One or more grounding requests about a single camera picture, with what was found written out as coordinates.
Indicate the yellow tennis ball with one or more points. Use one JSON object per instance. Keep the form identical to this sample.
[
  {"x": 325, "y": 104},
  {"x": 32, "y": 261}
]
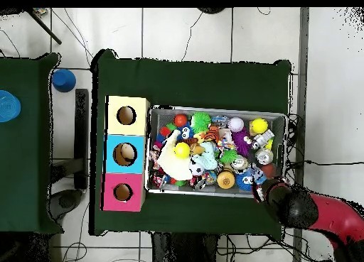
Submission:
[{"x": 182, "y": 150}]

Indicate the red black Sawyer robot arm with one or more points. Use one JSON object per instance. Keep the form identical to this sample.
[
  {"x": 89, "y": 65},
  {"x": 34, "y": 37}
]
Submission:
[{"x": 332, "y": 216}]

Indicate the light teal muslin cloth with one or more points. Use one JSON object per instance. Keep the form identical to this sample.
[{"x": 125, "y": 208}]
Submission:
[{"x": 207, "y": 159}]

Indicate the orange red ball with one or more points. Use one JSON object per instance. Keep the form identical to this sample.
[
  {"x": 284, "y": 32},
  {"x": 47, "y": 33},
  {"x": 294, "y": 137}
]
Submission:
[{"x": 180, "y": 120}]

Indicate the crushed clear bottle blue label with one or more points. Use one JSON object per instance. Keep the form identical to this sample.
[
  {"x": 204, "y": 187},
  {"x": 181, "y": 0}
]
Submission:
[{"x": 258, "y": 174}]

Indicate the black round stand base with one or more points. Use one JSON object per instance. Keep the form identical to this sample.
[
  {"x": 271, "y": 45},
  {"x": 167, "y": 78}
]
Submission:
[{"x": 212, "y": 10}]

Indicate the dark green table cloth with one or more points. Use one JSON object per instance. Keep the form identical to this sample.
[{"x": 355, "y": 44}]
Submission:
[
  {"x": 25, "y": 159},
  {"x": 193, "y": 83}
]

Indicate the blue plastic cup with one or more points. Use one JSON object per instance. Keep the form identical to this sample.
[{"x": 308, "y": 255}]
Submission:
[{"x": 64, "y": 80}]

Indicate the wooden box with three holes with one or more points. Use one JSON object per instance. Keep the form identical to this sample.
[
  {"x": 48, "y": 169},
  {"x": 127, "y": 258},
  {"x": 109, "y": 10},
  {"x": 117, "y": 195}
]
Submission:
[{"x": 136, "y": 188}]

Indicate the white baseball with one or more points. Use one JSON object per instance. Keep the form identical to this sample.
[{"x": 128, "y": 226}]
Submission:
[{"x": 236, "y": 124}]

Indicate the yellow smiley ball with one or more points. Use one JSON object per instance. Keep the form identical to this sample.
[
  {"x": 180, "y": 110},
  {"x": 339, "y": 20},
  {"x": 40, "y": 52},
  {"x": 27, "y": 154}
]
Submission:
[{"x": 259, "y": 125}]

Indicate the cream muslin cloth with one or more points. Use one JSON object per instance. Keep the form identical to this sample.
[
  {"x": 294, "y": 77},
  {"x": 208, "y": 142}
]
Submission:
[{"x": 173, "y": 166}]

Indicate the dark grey round seat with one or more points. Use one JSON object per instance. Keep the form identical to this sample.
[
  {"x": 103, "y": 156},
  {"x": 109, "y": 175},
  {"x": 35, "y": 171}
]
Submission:
[{"x": 66, "y": 201}]

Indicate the purple spiky toy with eyes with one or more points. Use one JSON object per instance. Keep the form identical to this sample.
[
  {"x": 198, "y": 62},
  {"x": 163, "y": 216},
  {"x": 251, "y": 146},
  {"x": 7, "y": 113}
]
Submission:
[{"x": 241, "y": 141}]

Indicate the shallow metal mesh bin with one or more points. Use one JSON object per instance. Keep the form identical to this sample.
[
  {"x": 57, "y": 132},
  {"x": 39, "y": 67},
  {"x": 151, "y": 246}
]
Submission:
[{"x": 163, "y": 115}]

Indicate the orange striped tiger plush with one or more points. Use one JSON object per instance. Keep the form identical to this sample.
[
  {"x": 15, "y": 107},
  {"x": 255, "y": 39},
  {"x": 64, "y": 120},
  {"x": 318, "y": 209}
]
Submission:
[{"x": 212, "y": 134}]

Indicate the blue spiky toy with eyes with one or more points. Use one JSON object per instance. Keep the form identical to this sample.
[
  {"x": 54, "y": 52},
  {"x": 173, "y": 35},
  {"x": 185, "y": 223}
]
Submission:
[{"x": 243, "y": 182}]

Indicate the black pole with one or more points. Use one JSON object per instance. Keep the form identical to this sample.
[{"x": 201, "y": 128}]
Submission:
[{"x": 45, "y": 28}]

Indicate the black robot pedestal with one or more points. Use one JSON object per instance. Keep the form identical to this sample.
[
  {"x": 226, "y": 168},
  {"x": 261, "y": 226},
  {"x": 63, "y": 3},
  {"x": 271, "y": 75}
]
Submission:
[{"x": 182, "y": 249}]

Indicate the blue round lid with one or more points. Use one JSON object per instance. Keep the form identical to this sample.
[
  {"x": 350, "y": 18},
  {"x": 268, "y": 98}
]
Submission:
[{"x": 8, "y": 106}]

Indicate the toy hamburger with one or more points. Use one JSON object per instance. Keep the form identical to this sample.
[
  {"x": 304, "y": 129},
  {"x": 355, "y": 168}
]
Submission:
[{"x": 226, "y": 180}]

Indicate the green spiky ball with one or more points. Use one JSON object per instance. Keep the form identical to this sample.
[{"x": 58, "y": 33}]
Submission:
[{"x": 201, "y": 121}]

